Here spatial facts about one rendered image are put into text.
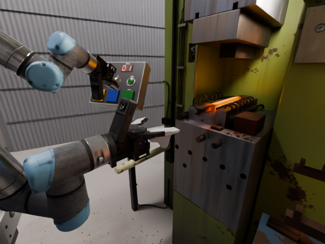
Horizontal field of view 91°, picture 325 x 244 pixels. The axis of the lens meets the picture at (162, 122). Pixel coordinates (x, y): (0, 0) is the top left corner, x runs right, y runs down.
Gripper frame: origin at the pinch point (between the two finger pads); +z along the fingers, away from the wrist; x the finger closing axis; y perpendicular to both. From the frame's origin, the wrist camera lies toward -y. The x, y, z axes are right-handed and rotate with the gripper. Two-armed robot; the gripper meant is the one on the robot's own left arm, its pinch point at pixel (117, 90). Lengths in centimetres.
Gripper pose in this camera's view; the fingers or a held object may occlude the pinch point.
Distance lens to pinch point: 87.1
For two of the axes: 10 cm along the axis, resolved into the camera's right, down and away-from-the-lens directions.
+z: 3.1, 2.1, 9.3
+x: -9.4, -1.1, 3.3
